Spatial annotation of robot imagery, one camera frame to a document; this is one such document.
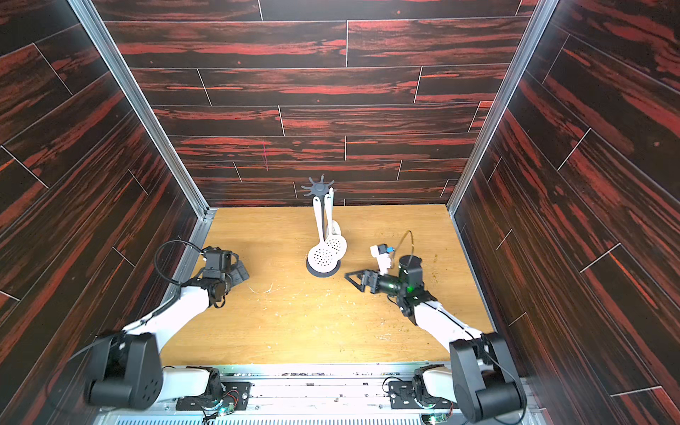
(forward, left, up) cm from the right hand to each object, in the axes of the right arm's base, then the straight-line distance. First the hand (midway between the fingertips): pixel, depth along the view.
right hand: (356, 272), depth 83 cm
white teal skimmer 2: (+12, +7, -2) cm, 14 cm away
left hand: (+2, +43, -7) cm, 43 cm away
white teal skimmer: (+6, +12, -2) cm, 13 cm away
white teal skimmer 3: (+21, +8, -3) cm, 23 cm away
